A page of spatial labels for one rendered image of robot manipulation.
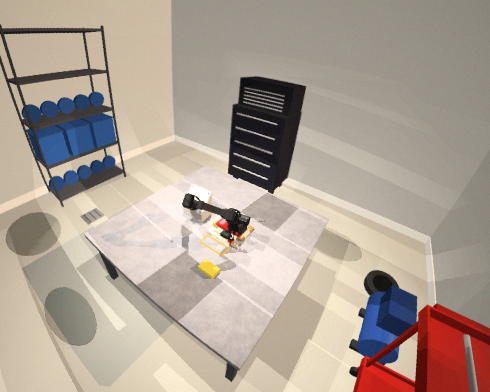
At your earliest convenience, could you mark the yellow rectangular block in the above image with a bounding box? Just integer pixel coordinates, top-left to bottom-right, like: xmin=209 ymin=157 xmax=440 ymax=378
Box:
xmin=198 ymin=259 xmax=220 ymax=279

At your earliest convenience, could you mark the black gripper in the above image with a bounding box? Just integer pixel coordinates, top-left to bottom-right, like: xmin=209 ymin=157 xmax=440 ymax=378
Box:
xmin=219 ymin=221 xmax=236 ymax=241

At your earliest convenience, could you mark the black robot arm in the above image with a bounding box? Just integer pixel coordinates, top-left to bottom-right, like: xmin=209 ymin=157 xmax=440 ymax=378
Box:
xmin=182 ymin=193 xmax=251 ymax=235

